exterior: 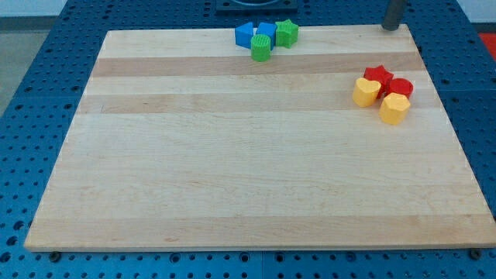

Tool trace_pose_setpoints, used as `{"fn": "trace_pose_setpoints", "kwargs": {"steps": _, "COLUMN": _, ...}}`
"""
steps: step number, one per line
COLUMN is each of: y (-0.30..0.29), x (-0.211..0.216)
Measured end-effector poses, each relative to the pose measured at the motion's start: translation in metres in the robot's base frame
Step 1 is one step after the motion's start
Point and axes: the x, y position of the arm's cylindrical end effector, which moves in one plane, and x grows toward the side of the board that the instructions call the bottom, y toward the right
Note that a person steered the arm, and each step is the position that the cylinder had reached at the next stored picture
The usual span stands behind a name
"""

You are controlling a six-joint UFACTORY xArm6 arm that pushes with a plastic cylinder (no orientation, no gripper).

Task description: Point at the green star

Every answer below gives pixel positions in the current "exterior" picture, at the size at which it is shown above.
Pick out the blue cube block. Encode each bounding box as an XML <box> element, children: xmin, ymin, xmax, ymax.
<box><xmin>255</xmin><ymin>22</ymin><xmax>277</xmax><ymax>50</ymax></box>

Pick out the red star block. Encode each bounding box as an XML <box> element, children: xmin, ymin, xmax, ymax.
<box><xmin>363</xmin><ymin>65</ymin><xmax>394</xmax><ymax>99</ymax></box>

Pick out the blue triangle block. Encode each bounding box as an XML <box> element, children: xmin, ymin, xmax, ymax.
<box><xmin>234</xmin><ymin>22</ymin><xmax>253</xmax><ymax>49</ymax></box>

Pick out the yellow heart block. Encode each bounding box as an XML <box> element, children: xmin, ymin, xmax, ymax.
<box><xmin>352</xmin><ymin>77</ymin><xmax>381</xmax><ymax>108</ymax></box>

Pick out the green cylinder block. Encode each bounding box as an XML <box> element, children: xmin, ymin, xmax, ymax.
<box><xmin>250</xmin><ymin>34</ymin><xmax>271</xmax><ymax>62</ymax></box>

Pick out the green star block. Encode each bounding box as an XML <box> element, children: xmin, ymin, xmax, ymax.
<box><xmin>275</xmin><ymin>19</ymin><xmax>299</xmax><ymax>49</ymax></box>

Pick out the yellow hexagon block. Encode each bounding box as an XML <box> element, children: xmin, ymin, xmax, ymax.
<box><xmin>379</xmin><ymin>93</ymin><xmax>411</xmax><ymax>125</ymax></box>

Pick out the wooden board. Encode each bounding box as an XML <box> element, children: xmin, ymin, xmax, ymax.
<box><xmin>24</xmin><ymin>25</ymin><xmax>495</xmax><ymax>252</ymax></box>

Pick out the grey cylindrical pointer stick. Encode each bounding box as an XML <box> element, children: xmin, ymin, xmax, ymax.
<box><xmin>381</xmin><ymin>0</ymin><xmax>407</xmax><ymax>31</ymax></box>

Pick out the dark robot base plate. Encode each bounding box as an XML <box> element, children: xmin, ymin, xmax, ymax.
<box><xmin>215</xmin><ymin>0</ymin><xmax>298</xmax><ymax>13</ymax></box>

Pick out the red cylinder block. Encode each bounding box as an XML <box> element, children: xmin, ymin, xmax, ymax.
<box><xmin>386</xmin><ymin>78</ymin><xmax>414</xmax><ymax>98</ymax></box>

